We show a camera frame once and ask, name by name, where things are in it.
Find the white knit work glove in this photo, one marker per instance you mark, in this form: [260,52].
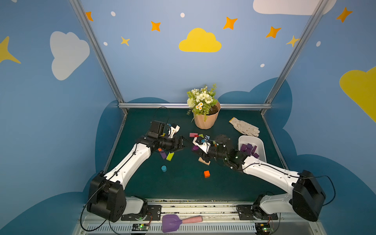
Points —
[244,127]

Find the purple triangle prism block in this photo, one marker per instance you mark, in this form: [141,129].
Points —
[248,152]

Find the pale wooden long block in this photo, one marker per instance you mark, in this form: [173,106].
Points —
[203,161]

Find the purple pink toy shovel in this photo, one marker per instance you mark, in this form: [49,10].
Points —
[172,222]

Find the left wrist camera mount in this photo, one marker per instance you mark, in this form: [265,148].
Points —
[172,130]

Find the white storage bin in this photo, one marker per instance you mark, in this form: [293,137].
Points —
[254,141]

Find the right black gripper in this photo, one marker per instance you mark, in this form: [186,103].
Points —
[210,152]

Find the lime green bar block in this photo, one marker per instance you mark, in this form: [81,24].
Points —
[170,156]

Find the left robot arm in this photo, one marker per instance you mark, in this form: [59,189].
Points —
[107,197]

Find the orange cube block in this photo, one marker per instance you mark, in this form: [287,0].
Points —
[206,174]

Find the purple long block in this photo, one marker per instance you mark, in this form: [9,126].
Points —
[163,154]

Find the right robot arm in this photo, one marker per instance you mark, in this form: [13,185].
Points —
[302,195]

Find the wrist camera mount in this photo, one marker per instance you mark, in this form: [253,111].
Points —
[203,144]
[172,130]

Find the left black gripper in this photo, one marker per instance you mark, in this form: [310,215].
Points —
[179,142]

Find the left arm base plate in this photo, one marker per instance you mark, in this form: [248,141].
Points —
[149,212]

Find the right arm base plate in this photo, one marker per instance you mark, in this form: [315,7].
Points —
[247,212]

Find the white green flower bouquet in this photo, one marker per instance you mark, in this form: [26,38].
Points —
[202,102]

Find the pink flower pot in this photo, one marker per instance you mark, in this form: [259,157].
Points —
[208,121]

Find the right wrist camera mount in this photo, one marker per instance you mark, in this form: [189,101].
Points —
[203,144]

